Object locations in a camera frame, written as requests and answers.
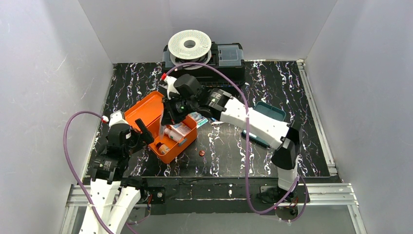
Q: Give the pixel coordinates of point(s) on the small teal packet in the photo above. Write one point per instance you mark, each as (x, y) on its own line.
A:
(200, 120)

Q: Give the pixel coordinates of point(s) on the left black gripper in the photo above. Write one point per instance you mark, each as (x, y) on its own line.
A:
(135, 137)

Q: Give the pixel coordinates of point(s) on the brown medicine bottle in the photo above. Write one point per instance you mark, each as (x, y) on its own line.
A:
(162, 148)

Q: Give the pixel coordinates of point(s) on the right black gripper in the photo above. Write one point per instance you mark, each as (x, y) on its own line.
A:
(171, 109)

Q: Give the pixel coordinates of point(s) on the white blue medicine sachet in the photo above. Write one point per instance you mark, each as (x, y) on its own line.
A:
(181, 129)

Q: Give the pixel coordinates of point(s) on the small scissors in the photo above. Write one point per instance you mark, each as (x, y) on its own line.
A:
(216, 122)

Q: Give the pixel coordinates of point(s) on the teal divided tray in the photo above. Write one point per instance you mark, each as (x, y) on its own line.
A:
(271, 112)

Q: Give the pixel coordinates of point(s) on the orange medicine box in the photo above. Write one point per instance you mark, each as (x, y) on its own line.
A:
(149, 110)

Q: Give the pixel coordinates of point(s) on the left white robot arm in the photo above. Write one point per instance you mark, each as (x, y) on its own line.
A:
(113, 197)

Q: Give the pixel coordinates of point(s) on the white medicine bottle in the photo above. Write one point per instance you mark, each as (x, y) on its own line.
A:
(172, 134)

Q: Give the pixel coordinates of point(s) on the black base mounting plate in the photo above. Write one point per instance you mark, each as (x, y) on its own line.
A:
(207, 195)

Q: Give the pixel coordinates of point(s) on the clear bag with teal packet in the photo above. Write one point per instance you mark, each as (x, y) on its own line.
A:
(161, 126)

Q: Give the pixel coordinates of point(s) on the white filament spool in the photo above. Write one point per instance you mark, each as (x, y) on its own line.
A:
(190, 46)

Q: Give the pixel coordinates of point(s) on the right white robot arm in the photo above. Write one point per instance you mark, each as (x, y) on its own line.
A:
(285, 138)

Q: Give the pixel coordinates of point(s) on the black plastic toolbox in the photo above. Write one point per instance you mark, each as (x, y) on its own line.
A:
(226, 66)

